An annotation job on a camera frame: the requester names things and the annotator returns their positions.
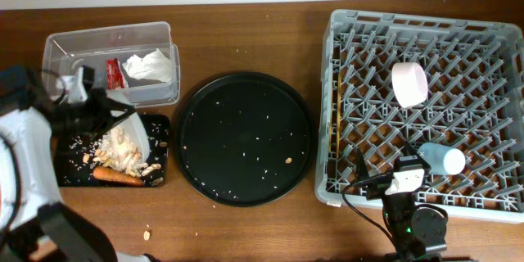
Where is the orange carrot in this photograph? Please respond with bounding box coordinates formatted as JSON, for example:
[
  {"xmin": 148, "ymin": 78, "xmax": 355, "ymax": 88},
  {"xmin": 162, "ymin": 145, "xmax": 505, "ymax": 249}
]
[{"xmin": 93, "ymin": 167, "xmax": 144, "ymax": 187}]

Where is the grey plate with food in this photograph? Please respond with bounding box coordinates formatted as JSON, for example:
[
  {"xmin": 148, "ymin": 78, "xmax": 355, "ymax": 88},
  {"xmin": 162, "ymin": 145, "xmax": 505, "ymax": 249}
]
[{"xmin": 107, "ymin": 89, "xmax": 150, "ymax": 160}]

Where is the black rectangular bin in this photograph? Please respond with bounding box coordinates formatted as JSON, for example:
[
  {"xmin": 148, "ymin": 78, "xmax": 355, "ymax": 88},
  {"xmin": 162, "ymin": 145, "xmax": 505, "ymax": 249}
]
[{"xmin": 53, "ymin": 115, "xmax": 170, "ymax": 187}]

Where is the wooden chopstick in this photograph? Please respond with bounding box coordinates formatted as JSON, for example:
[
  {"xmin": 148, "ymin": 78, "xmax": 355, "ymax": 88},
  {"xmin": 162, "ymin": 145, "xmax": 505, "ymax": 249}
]
[
  {"xmin": 336, "ymin": 72, "xmax": 342, "ymax": 160},
  {"xmin": 327, "ymin": 91, "xmax": 333, "ymax": 153}
]

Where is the pink bowl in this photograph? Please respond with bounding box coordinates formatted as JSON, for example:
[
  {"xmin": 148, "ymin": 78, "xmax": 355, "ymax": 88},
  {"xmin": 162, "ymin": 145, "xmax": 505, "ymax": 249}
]
[{"xmin": 391, "ymin": 62, "xmax": 428, "ymax": 109}]

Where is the round black tray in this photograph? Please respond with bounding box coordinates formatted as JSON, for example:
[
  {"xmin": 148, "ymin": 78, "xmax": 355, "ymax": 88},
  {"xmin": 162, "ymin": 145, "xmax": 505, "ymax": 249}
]
[{"xmin": 173, "ymin": 72, "xmax": 318, "ymax": 207}]

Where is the rice and peanut pile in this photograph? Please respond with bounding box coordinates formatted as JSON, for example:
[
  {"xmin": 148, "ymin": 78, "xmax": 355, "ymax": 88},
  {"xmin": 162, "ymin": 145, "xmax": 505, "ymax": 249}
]
[{"xmin": 82, "ymin": 127, "xmax": 161, "ymax": 178}]

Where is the peanut on table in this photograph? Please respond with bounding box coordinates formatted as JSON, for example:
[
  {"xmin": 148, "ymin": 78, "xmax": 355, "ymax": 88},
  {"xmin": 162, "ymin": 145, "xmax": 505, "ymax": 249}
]
[{"xmin": 143, "ymin": 231, "xmax": 151, "ymax": 241}]

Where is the light blue cup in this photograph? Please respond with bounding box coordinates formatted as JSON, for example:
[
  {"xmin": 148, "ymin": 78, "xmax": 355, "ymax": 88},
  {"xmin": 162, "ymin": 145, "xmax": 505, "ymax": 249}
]
[{"xmin": 418, "ymin": 142, "xmax": 466, "ymax": 175}]

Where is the grey dishwasher rack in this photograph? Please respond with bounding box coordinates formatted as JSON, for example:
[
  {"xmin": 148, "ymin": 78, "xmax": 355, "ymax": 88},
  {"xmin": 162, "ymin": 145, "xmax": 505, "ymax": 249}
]
[{"xmin": 314, "ymin": 10, "xmax": 523, "ymax": 224}]

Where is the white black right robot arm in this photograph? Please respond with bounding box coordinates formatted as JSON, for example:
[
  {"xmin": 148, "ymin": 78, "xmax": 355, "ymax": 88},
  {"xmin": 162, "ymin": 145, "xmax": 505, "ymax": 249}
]
[{"xmin": 351, "ymin": 146, "xmax": 448, "ymax": 261}]

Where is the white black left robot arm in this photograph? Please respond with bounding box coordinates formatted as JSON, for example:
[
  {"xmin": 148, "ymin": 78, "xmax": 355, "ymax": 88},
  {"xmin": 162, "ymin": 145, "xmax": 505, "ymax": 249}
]
[{"xmin": 1, "ymin": 65, "xmax": 155, "ymax": 261}]

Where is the white tissue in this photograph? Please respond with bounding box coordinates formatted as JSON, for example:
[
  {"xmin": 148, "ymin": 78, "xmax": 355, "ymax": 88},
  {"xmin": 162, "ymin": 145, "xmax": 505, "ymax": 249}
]
[{"xmin": 123, "ymin": 49, "xmax": 171, "ymax": 83}]

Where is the red snack wrapper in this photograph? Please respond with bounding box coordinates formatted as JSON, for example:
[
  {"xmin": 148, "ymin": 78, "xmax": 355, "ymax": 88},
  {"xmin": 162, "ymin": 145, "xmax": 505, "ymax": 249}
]
[{"xmin": 106, "ymin": 58, "xmax": 127, "ymax": 89}]

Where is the clear plastic bin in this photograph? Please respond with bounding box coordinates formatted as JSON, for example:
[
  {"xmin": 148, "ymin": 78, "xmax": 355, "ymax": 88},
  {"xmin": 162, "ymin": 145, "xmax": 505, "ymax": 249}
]
[{"xmin": 42, "ymin": 21, "xmax": 180, "ymax": 108}]

